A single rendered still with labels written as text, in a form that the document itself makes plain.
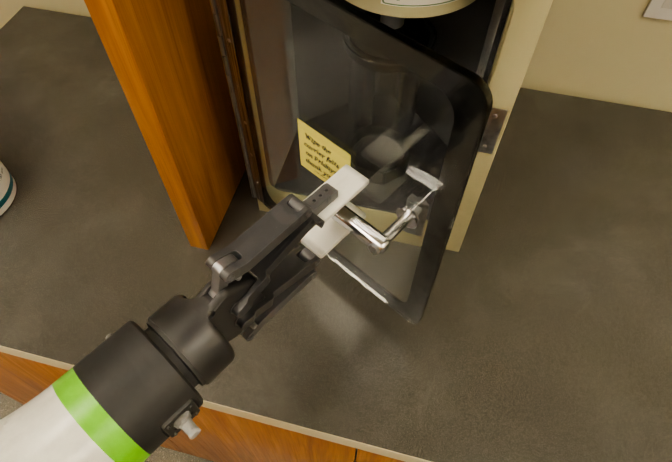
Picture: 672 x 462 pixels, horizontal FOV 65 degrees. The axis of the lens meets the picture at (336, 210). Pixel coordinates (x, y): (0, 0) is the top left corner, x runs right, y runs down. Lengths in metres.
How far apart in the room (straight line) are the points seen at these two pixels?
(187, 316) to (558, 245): 0.60
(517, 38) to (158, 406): 0.44
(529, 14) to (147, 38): 0.36
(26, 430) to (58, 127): 0.72
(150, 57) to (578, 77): 0.80
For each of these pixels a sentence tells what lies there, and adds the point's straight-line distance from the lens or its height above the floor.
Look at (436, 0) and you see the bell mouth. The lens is 0.55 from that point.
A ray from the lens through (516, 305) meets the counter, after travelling 0.80.
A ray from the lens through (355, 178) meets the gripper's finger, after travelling 0.51.
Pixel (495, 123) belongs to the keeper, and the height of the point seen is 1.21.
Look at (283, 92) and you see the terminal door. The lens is 0.55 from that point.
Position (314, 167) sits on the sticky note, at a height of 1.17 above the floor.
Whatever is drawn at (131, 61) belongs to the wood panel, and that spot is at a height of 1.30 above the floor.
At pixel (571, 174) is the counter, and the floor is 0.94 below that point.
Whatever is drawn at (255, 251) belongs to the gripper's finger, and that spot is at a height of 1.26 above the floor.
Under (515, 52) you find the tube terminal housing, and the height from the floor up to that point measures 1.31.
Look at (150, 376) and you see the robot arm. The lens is 0.43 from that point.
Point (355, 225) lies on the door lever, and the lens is 0.50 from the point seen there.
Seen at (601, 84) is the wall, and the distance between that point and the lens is 1.14.
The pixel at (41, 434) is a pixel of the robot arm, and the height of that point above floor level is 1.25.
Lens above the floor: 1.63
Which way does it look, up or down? 55 degrees down
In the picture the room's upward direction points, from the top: straight up
